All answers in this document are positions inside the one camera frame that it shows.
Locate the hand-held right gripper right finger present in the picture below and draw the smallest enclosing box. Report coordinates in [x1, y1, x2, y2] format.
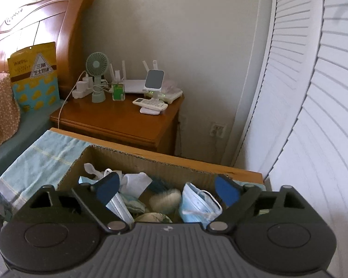
[206, 174, 323, 235]

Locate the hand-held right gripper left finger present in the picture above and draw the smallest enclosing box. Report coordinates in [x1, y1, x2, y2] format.
[13, 171, 130, 235]

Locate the white sock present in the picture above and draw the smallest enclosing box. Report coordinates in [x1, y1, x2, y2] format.
[120, 172, 153, 202]

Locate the blue face mask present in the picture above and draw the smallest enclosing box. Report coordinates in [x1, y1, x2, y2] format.
[78, 175, 135, 223]
[178, 182, 223, 228]

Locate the cardboard box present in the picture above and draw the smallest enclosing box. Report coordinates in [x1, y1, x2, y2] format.
[56, 145, 264, 224]

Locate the cream hair scrunchie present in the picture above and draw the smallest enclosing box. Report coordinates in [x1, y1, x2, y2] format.
[149, 188, 183, 213]

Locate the dark teal knit cloth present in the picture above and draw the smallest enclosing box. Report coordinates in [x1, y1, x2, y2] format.
[146, 178, 174, 193]

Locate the patterned cloth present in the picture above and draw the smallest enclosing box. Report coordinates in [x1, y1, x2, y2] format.
[133, 212, 174, 224]

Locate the wooden nightstand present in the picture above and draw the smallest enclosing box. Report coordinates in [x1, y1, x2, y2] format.
[50, 91, 184, 155]

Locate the white remote control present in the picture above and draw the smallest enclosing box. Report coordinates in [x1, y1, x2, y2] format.
[133, 98, 168, 111]

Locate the green bottle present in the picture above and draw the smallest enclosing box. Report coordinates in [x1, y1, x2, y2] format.
[112, 74, 125, 101]

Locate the white louvered door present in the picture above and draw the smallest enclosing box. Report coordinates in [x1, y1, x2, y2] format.
[235, 0, 331, 180]
[264, 0, 348, 278]

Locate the white power strip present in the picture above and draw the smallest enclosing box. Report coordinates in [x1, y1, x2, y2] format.
[72, 75, 95, 99]

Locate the white router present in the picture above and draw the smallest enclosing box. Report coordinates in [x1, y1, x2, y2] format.
[109, 60, 158, 94]

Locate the white charging box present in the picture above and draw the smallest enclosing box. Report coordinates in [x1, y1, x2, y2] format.
[159, 88, 183, 104]

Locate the white stand-up device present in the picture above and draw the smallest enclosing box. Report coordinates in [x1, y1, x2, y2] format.
[144, 69, 165, 97]

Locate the green desk fan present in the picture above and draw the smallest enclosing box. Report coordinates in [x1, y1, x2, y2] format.
[85, 52, 109, 103]

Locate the yellow snack bag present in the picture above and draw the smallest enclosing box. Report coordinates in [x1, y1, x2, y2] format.
[7, 42, 60, 112]

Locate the floral cloth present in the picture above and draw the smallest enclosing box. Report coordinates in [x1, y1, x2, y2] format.
[0, 69, 21, 149]

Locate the wooden headboard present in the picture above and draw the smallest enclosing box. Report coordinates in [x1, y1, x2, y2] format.
[0, 0, 95, 100]

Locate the white wall outlet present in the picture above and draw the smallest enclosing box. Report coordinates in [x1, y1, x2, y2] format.
[210, 122, 226, 137]

